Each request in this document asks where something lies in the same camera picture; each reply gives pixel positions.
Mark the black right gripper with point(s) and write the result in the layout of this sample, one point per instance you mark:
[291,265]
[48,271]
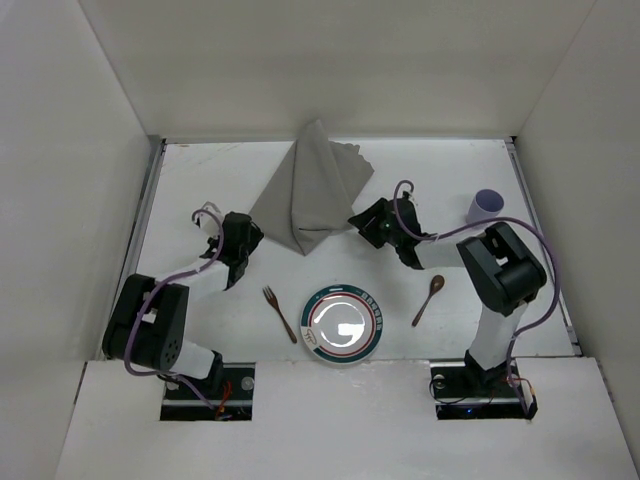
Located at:
[370,226]

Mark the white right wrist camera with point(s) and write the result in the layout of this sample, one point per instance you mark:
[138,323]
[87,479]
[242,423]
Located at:
[409,192]

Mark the left aluminium table rail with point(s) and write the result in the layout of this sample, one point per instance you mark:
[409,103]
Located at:
[140,219]

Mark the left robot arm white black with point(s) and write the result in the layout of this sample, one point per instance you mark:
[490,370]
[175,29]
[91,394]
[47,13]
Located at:
[146,330]

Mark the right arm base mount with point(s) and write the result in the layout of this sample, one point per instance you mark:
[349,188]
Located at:
[459,394]

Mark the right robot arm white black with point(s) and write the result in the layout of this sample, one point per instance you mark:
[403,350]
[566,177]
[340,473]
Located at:
[504,272]

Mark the grey cloth napkin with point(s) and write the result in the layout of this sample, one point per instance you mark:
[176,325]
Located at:
[310,196]

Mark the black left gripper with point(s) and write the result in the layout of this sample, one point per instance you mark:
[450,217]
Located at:
[248,235]

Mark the lilac plastic cup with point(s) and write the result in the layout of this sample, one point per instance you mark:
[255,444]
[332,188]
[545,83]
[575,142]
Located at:
[486,204]

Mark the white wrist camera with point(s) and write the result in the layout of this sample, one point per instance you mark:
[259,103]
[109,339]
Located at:
[209,219]
[409,192]

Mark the white plate green red rim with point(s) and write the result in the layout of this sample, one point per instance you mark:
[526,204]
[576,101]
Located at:
[341,324]

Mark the brown wooden spoon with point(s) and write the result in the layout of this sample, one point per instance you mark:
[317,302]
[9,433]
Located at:
[436,285]

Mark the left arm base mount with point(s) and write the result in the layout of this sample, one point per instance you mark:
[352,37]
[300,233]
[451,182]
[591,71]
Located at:
[231,401]

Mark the brown wooden fork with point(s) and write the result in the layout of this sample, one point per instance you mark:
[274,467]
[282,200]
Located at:
[274,303]

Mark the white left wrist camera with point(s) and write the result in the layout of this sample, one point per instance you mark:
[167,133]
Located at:
[209,219]

